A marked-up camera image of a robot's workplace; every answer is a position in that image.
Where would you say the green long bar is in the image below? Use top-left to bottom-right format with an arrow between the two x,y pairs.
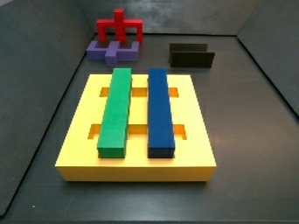
98,68 -> 132,158

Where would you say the purple comb-shaped block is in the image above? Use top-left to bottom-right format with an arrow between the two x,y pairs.
87,40 -> 139,66

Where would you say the red comb-shaped block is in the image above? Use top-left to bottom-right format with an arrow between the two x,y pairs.
96,9 -> 143,42

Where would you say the yellow slotted board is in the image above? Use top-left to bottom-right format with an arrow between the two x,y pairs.
55,74 -> 217,182

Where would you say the black angle fixture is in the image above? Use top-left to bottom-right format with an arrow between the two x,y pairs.
170,43 -> 215,68

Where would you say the blue long bar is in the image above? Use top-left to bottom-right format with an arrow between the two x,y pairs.
147,68 -> 175,158

